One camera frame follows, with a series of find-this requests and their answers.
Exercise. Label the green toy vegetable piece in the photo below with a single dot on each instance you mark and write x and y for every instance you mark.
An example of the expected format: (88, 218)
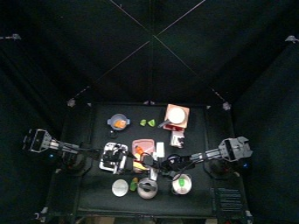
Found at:
(151, 122)
(143, 122)

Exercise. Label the pink rectangular tray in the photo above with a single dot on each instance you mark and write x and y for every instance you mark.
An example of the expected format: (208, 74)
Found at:
(147, 143)

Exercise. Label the orange toy food piece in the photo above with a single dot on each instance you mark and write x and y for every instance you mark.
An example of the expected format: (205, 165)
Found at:
(120, 124)

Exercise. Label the white round plate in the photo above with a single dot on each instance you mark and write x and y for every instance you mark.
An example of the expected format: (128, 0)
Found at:
(119, 188)

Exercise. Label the grey frame bracket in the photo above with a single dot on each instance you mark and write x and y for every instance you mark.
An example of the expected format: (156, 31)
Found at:
(70, 102)
(14, 37)
(291, 38)
(225, 105)

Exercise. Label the green toy food piece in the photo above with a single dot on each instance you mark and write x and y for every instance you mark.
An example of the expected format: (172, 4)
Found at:
(181, 183)

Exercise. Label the thin metal frame pole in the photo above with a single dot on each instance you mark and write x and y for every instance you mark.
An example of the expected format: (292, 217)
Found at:
(151, 73)

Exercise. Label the white round pan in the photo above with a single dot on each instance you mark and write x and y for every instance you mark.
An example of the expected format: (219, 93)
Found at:
(176, 115)

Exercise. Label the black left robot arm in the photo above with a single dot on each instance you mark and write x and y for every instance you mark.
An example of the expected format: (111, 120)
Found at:
(65, 146)

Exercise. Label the white toy knife block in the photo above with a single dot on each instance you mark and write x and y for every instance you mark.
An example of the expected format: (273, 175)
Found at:
(176, 139)

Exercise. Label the white rectangular box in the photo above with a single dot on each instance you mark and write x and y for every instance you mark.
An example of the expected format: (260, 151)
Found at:
(160, 148)

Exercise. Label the small black round object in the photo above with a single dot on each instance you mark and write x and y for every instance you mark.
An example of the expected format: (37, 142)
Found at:
(112, 134)

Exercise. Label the yellow egg sushi toy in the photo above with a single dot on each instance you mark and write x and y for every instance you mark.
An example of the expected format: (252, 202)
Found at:
(137, 166)

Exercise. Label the salmon pink square board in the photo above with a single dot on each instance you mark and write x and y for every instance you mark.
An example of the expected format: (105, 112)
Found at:
(185, 109)

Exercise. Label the blue grey toy pot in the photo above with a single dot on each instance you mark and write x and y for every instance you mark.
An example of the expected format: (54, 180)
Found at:
(119, 118)

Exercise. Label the silver toy pot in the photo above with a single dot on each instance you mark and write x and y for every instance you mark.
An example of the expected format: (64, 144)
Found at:
(181, 191)

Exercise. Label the orange sushi toy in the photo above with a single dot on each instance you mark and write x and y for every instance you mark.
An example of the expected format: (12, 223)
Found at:
(139, 150)

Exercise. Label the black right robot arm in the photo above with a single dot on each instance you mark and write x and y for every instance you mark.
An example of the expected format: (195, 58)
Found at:
(233, 149)

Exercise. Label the black panel with white text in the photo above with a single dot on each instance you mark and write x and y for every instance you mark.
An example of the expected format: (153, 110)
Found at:
(228, 199)

